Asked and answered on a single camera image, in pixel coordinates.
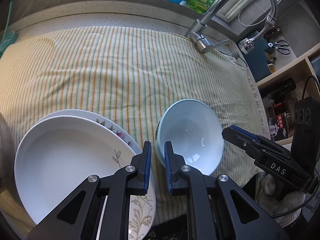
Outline light blue ceramic bowl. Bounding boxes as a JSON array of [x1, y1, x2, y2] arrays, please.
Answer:
[[155, 99, 225, 176]]

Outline large stainless steel bowl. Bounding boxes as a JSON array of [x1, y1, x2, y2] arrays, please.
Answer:
[[0, 114, 15, 193]]

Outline chrome kitchen faucet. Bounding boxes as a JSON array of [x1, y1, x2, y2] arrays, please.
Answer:
[[185, 0, 278, 54]]

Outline plain white deep plate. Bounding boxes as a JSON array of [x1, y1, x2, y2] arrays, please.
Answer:
[[14, 115, 135, 224]]

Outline dark teal knife block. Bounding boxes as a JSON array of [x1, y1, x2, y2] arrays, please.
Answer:
[[244, 37, 275, 82]]

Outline yellow striped cloth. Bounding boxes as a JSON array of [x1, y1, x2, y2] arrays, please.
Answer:
[[0, 26, 272, 237]]

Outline black scissors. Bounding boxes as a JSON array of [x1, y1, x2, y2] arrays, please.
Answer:
[[268, 40, 291, 55]]

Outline teal power strip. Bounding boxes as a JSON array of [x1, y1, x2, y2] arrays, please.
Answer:
[[0, 31, 17, 57]]

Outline black cable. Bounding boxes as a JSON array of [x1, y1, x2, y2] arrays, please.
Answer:
[[301, 75, 320, 100]]

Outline white window frame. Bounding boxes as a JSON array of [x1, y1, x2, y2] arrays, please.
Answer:
[[69, 0, 266, 23]]

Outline teal cable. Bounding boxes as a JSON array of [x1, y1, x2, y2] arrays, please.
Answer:
[[2, 0, 15, 43]]

